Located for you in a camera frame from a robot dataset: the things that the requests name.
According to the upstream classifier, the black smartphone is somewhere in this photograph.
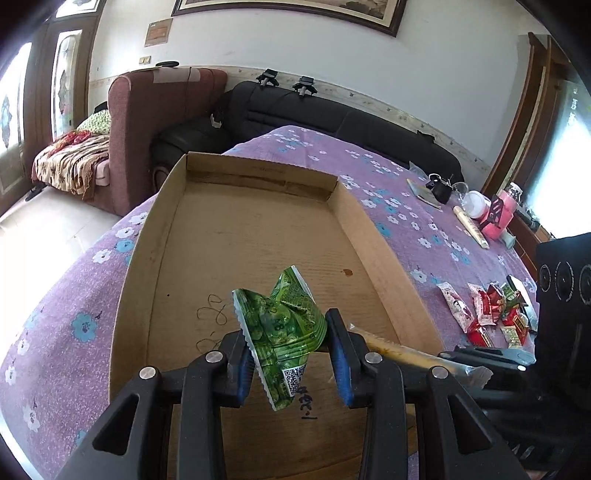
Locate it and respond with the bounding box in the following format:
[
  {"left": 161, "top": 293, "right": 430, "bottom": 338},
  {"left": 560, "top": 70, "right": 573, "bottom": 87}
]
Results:
[{"left": 506, "top": 274, "right": 539, "bottom": 332}]

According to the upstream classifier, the patterned blanket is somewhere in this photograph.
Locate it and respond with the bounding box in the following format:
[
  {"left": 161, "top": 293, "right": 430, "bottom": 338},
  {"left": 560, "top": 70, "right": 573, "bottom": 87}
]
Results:
[{"left": 31, "top": 130, "right": 112, "bottom": 199}]

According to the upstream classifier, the wooden glass door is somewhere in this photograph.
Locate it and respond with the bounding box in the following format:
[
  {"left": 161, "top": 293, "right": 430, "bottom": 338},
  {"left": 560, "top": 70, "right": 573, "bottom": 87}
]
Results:
[{"left": 0, "top": 0, "right": 107, "bottom": 217}]

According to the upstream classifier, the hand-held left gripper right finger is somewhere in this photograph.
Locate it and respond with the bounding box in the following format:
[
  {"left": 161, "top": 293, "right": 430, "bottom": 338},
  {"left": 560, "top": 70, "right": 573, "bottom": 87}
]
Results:
[{"left": 324, "top": 308, "right": 527, "bottom": 480}]

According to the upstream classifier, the brown wall plaque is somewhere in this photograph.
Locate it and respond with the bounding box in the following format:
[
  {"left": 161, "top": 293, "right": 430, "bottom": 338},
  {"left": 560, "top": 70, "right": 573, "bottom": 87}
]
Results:
[{"left": 144, "top": 18, "right": 174, "bottom": 47}]

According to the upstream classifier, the purple floral tablecloth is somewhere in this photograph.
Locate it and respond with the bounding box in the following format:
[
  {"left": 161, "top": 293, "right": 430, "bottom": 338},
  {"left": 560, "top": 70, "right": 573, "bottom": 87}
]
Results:
[{"left": 0, "top": 124, "right": 541, "bottom": 480}]

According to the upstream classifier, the black phone stand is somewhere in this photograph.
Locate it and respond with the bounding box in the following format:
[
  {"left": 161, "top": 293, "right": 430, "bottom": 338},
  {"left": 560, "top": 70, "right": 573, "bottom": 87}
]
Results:
[{"left": 480, "top": 195, "right": 507, "bottom": 230}]

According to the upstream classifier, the gold notebook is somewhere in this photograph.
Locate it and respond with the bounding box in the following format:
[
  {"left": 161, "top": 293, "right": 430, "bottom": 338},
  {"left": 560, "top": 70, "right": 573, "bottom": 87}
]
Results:
[{"left": 406, "top": 178, "right": 441, "bottom": 209}]

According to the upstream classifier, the cream tube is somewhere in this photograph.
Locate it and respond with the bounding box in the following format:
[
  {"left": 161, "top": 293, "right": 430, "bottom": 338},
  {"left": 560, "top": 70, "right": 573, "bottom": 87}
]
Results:
[{"left": 453, "top": 205, "right": 490, "bottom": 250}]

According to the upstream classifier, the white round jar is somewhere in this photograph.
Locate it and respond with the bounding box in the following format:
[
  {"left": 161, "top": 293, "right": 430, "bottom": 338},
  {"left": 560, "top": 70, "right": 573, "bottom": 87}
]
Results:
[{"left": 462, "top": 190, "right": 491, "bottom": 220}]

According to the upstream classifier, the black microphone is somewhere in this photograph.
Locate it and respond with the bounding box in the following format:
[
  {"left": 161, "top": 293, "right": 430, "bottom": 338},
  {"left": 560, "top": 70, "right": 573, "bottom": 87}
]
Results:
[{"left": 516, "top": 208, "right": 541, "bottom": 232}]

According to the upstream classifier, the clear snack stick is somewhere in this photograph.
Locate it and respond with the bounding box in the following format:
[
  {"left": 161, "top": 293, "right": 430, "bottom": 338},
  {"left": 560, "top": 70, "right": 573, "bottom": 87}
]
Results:
[{"left": 347, "top": 324, "right": 491, "bottom": 386}]

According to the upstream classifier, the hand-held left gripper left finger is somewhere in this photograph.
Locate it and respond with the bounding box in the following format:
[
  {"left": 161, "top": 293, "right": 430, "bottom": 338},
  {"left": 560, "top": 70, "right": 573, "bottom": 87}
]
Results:
[{"left": 55, "top": 330, "right": 256, "bottom": 480}]

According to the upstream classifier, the cardboard box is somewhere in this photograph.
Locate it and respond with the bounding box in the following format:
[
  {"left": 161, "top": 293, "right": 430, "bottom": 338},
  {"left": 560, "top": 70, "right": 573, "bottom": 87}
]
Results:
[{"left": 108, "top": 152, "right": 446, "bottom": 480}]

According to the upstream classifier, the framed horse painting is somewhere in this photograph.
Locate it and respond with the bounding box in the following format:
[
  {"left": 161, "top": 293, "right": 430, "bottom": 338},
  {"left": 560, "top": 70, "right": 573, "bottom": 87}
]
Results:
[{"left": 171, "top": 0, "right": 409, "bottom": 38}]

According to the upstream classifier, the dark green snack packet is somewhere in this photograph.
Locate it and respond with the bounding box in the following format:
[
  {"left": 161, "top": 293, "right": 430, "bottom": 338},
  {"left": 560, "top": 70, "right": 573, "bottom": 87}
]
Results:
[{"left": 232, "top": 265, "right": 328, "bottom": 411}]

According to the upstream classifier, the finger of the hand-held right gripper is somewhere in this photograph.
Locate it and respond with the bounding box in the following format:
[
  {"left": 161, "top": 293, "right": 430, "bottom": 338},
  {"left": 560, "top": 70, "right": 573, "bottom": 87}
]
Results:
[
  {"left": 438, "top": 347, "right": 537, "bottom": 370},
  {"left": 462, "top": 369, "right": 555, "bottom": 462}
]

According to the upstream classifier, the white red snack packet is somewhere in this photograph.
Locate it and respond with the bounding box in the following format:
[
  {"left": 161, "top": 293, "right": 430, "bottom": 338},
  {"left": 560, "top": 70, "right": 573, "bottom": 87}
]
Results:
[{"left": 438, "top": 281, "right": 477, "bottom": 332}]

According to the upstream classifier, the black leather sofa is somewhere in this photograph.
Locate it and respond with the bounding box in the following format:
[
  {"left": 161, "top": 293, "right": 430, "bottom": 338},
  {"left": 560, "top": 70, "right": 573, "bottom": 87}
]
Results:
[{"left": 150, "top": 80, "right": 465, "bottom": 195}]

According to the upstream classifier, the green floral pillow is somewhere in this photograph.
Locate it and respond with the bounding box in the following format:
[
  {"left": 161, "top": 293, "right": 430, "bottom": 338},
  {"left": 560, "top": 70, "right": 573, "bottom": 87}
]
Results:
[{"left": 76, "top": 110, "right": 112, "bottom": 134}]

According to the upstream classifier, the wooden framed window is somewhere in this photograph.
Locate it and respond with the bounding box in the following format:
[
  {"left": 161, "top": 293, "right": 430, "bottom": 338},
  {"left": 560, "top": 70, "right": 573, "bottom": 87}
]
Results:
[{"left": 480, "top": 32, "right": 591, "bottom": 241}]

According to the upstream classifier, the maroon armchair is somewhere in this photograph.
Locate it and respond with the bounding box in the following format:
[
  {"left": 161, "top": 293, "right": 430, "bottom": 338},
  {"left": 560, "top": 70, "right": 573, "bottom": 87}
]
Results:
[{"left": 90, "top": 67, "right": 228, "bottom": 217}]

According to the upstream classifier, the pink sleeved bottle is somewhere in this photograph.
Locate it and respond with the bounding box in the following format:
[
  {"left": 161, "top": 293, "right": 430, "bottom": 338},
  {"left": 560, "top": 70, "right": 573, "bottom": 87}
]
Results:
[{"left": 480, "top": 182, "right": 523, "bottom": 241}]

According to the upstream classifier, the beige green snack packet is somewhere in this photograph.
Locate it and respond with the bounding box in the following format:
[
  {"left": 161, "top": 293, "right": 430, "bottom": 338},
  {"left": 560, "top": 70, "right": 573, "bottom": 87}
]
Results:
[{"left": 501, "top": 323, "right": 528, "bottom": 348}]

